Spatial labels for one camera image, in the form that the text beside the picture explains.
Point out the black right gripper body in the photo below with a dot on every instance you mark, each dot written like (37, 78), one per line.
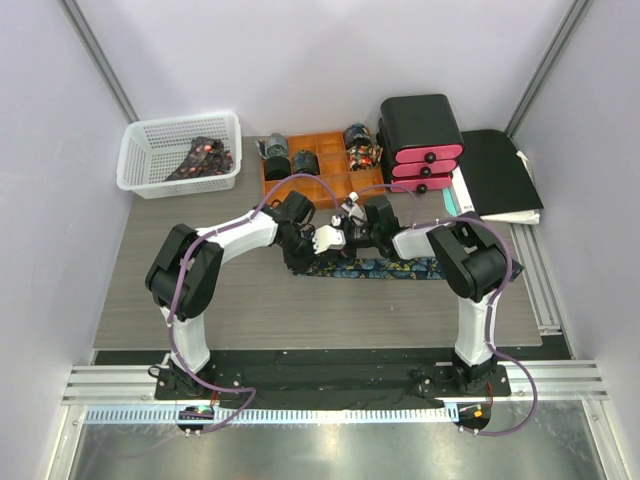
(358, 237)

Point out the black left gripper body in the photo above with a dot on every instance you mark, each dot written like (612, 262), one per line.
(299, 251)

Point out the blue snail pattern tie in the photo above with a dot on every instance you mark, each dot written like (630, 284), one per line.
(424, 268)

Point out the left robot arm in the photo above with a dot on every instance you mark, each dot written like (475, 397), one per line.
(182, 279)

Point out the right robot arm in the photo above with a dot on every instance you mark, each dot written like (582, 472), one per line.
(471, 258)

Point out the orange floral rolled tie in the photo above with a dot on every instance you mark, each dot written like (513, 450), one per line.
(364, 157)

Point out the teal round pad packet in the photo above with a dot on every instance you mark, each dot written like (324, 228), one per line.
(450, 203)

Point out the black rolled tie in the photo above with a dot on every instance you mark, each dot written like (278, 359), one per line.
(276, 168)

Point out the dark blue rolled tie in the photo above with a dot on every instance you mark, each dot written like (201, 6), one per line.
(305, 162)

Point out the white paper box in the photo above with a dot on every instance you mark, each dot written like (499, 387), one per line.
(460, 193)

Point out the orange wooden divider tray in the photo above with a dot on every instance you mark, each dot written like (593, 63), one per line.
(334, 171)

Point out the black pink drawer unit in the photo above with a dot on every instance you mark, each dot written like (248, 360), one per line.
(421, 143)

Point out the blue floral rolled tie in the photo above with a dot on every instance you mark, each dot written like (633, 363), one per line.
(357, 135)

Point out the grey rolled tie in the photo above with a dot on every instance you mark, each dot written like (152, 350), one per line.
(275, 145)

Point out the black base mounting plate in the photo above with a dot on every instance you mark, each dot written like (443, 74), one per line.
(333, 379)

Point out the dark red dotted tie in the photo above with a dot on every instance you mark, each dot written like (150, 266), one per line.
(206, 157)

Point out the white plastic basket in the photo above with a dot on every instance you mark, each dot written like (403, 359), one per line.
(151, 150)

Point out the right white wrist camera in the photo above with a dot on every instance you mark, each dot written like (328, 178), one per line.
(351, 210)

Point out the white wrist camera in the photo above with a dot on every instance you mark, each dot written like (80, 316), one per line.
(327, 238)
(351, 210)

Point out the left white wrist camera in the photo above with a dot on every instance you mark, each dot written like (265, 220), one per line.
(327, 238)

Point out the white slotted cable duct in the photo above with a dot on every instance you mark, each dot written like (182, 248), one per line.
(192, 415)

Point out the aluminium frame rail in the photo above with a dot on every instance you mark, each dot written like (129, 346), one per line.
(545, 380)

